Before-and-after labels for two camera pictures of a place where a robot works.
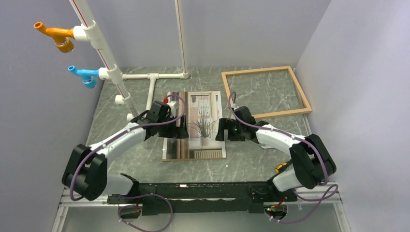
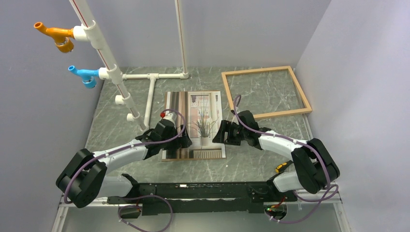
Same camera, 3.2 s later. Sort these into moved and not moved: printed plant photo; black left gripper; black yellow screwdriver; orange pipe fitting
Moved: black left gripper
Not moved: orange pipe fitting; printed plant photo; black yellow screwdriver
